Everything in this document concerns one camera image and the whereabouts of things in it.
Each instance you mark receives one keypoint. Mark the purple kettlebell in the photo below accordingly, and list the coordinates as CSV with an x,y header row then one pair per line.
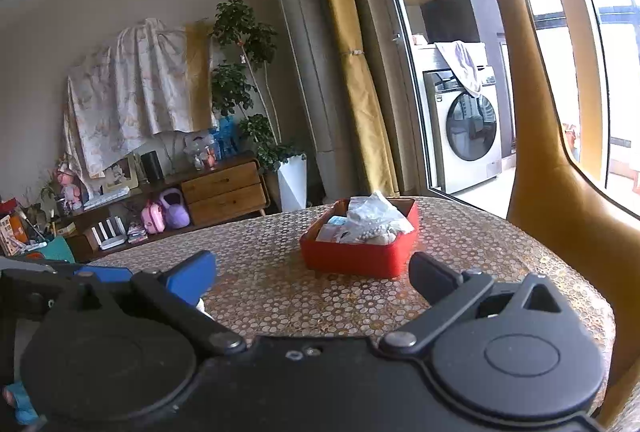
x,y
175,212

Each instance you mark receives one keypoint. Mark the white tissue pack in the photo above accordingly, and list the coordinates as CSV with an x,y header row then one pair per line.
x,y
331,234

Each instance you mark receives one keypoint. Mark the photo frame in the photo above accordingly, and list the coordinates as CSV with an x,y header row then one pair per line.
x,y
120,176

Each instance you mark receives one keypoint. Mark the clear zip bag pale beads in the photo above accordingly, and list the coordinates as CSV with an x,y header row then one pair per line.
x,y
375,217

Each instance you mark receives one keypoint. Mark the white router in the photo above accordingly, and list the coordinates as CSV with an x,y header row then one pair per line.
x,y
107,234

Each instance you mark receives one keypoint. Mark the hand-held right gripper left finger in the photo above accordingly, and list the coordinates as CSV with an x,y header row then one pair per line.
x,y
192,277

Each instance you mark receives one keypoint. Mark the green potted plant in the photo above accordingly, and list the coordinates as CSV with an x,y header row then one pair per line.
x,y
240,61

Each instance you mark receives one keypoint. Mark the white planter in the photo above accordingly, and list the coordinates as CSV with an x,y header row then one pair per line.
x,y
292,184

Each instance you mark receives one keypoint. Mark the purple towel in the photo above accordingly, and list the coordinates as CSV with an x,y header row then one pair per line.
x,y
465,66

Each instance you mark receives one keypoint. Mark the golden giraffe statue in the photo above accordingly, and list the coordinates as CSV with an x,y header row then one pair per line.
x,y
540,161

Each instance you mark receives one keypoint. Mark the pink figurine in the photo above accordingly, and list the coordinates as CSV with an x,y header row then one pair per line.
x,y
70,189

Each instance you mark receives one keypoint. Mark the pink toy backpack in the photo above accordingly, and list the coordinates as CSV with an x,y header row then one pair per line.
x,y
152,219

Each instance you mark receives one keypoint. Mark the yellow draped cloth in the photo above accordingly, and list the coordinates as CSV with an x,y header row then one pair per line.
x,y
199,76

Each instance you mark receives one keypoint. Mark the white keyboard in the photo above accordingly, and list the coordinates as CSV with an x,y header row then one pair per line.
x,y
105,200

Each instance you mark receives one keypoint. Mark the white washing machine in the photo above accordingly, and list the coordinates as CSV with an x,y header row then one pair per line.
x,y
465,136

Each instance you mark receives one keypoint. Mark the blue packages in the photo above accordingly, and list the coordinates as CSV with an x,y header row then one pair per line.
x,y
227,136

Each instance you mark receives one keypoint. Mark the black speaker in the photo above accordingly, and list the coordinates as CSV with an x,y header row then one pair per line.
x,y
151,166

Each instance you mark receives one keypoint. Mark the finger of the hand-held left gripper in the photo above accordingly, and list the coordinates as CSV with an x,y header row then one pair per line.
x,y
107,274

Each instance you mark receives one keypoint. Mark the patterned draped cloth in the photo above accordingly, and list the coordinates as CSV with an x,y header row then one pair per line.
x,y
125,96

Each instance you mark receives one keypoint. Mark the yellow curtain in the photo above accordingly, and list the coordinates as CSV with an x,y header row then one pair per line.
x,y
355,61

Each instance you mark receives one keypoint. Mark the red box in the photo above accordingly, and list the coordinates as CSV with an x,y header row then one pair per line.
x,y
360,259

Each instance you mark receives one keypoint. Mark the clear toy box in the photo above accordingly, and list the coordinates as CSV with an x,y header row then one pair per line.
x,y
200,151

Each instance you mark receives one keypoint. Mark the white tower air conditioner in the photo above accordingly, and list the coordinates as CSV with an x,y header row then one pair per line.
x,y
305,86

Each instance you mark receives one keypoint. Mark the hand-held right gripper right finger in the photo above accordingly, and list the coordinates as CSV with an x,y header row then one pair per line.
x,y
434,278

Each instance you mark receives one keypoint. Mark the wooden drawer cabinet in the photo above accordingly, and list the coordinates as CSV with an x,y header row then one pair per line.
x,y
225,194

